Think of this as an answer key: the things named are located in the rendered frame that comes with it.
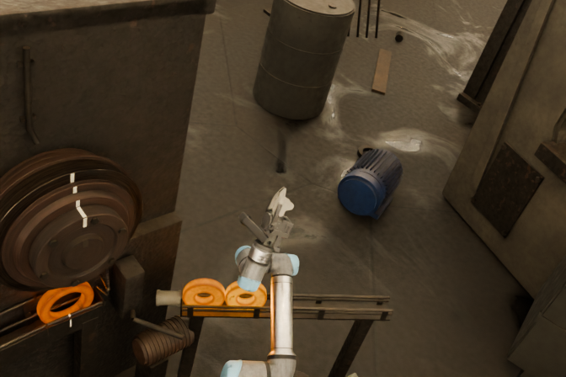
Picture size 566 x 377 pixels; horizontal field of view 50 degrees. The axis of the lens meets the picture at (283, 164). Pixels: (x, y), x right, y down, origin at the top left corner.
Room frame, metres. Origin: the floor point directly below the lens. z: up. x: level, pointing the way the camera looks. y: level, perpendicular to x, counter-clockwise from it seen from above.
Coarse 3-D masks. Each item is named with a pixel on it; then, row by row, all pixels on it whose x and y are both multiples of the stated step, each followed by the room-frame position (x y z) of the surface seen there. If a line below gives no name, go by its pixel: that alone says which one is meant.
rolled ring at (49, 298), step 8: (64, 288) 1.20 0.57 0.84; (72, 288) 1.22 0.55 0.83; (80, 288) 1.24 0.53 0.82; (88, 288) 1.26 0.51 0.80; (48, 296) 1.17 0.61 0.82; (56, 296) 1.18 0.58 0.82; (80, 296) 1.27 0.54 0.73; (88, 296) 1.26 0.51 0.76; (40, 304) 1.16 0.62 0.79; (48, 304) 1.16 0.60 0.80; (80, 304) 1.25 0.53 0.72; (88, 304) 1.26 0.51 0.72; (40, 312) 1.14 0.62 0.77; (48, 312) 1.16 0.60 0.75; (56, 312) 1.21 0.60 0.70; (64, 312) 1.22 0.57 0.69; (48, 320) 1.16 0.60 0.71
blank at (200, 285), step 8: (192, 280) 1.45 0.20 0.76; (200, 280) 1.45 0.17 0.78; (208, 280) 1.45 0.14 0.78; (184, 288) 1.43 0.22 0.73; (192, 288) 1.42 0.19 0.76; (200, 288) 1.43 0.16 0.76; (208, 288) 1.43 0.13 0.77; (216, 288) 1.44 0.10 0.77; (184, 296) 1.42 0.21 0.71; (192, 296) 1.42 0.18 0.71; (216, 296) 1.44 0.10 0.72; (224, 296) 1.45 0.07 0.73; (192, 304) 1.42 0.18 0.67; (200, 304) 1.43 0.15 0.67; (208, 304) 1.44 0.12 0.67; (216, 304) 1.44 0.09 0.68
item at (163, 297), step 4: (160, 292) 1.41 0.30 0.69; (164, 292) 1.42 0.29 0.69; (168, 292) 1.42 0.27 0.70; (172, 292) 1.42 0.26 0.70; (176, 292) 1.43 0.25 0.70; (180, 292) 1.43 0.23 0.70; (156, 296) 1.39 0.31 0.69; (160, 296) 1.40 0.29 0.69; (164, 296) 1.40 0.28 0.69; (168, 296) 1.41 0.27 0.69; (172, 296) 1.41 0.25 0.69; (176, 296) 1.41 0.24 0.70; (180, 296) 1.42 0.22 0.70; (156, 300) 1.38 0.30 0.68; (160, 300) 1.39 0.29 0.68; (164, 300) 1.39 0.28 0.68; (168, 300) 1.40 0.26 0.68; (172, 300) 1.40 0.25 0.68; (176, 300) 1.40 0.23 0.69; (180, 300) 1.41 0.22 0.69; (156, 304) 1.38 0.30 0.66; (160, 304) 1.39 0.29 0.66; (164, 304) 1.39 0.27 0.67; (168, 304) 1.39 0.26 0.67; (172, 304) 1.40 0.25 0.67; (176, 304) 1.40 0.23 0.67
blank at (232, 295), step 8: (232, 288) 1.46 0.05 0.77; (240, 288) 1.46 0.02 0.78; (264, 288) 1.51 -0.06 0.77; (232, 296) 1.46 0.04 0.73; (256, 296) 1.48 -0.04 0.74; (264, 296) 1.49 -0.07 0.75; (232, 304) 1.46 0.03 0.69; (240, 304) 1.47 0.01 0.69; (248, 304) 1.48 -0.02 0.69; (256, 304) 1.48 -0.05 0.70
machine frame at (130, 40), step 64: (0, 0) 1.28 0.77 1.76; (64, 0) 1.37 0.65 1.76; (128, 0) 1.47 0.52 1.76; (192, 0) 1.61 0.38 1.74; (0, 64) 1.21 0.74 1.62; (64, 64) 1.33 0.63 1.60; (128, 64) 1.47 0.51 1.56; (192, 64) 1.64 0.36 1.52; (0, 128) 1.20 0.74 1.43; (64, 128) 1.33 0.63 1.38; (128, 128) 1.48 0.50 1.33; (0, 320) 1.12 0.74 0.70; (128, 320) 1.48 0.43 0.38
